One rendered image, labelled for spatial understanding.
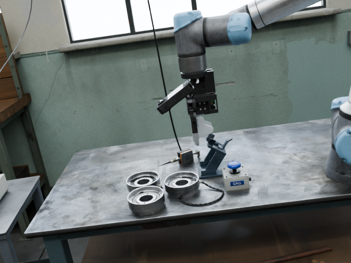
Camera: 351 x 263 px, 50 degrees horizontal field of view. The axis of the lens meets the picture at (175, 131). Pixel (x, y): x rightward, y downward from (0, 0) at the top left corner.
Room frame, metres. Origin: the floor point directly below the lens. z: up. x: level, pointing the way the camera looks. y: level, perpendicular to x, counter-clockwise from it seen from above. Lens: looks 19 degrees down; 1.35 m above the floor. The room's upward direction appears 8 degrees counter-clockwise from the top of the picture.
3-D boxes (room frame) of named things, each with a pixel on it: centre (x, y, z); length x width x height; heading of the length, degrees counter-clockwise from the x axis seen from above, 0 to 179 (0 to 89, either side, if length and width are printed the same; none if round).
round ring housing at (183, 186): (1.03, 0.00, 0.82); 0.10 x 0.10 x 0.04
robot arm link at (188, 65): (1.01, -0.07, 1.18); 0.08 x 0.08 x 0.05
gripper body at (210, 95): (1.01, -0.08, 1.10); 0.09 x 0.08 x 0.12; 89
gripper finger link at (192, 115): (0.99, -0.05, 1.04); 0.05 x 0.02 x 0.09; 179
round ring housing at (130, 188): (1.07, 0.12, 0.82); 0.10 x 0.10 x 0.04
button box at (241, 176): (1.02, -0.16, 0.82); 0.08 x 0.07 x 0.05; 88
